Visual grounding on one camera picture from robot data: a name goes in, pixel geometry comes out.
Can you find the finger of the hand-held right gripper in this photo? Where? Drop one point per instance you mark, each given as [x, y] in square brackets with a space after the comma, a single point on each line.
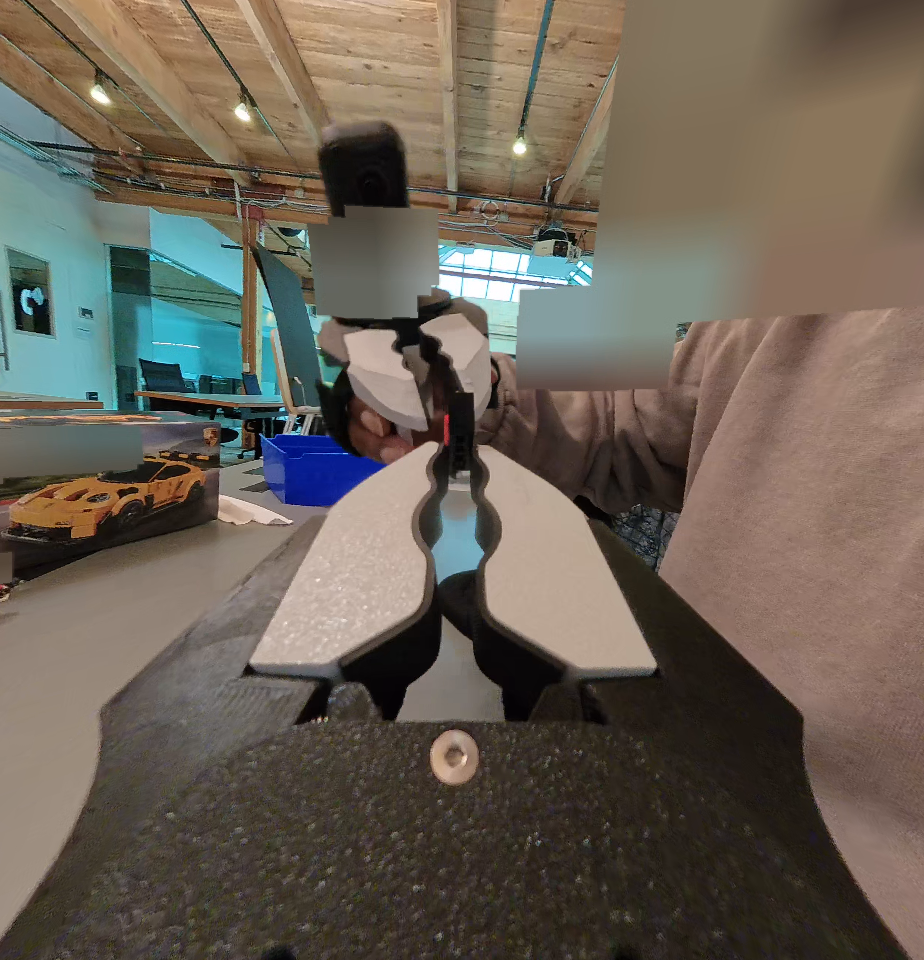
[383, 367]
[465, 352]

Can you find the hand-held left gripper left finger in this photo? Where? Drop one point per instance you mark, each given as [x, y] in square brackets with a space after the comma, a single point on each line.
[342, 585]

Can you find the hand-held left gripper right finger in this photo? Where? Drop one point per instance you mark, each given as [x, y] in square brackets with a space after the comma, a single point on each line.
[567, 585]

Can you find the thin black brick plate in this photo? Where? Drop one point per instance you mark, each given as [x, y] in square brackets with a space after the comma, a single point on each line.
[463, 427]

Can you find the person's right forearm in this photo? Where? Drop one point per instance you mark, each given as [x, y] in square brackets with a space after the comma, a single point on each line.
[582, 442]

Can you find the grey desk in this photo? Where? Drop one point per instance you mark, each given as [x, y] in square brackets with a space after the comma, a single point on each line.
[94, 675]

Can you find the person's right hand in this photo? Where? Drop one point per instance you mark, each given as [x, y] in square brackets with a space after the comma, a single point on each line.
[375, 435]

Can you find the blue patterned fabric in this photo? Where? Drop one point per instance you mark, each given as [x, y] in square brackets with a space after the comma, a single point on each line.
[645, 536]

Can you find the dark leaning board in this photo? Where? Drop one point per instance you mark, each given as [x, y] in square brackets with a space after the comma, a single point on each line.
[285, 330]

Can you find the blue plastic bin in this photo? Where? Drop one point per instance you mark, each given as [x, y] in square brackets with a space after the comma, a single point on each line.
[304, 472]

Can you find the ceiling spotlight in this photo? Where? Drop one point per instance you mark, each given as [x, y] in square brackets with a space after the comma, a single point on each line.
[519, 144]
[242, 111]
[100, 91]

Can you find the ceiling projector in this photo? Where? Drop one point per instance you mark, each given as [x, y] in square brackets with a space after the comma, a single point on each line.
[555, 244]

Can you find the long background table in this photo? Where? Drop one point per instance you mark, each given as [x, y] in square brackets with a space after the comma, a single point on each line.
[206, 397]

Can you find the black office chair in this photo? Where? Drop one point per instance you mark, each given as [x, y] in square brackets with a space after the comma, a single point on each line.
[165, 373]

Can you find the person's beige sweatshirt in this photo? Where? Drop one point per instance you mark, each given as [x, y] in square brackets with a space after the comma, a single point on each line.
[807, 525]

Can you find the toy car box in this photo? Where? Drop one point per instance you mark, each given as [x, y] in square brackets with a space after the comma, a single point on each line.
[94, 502]

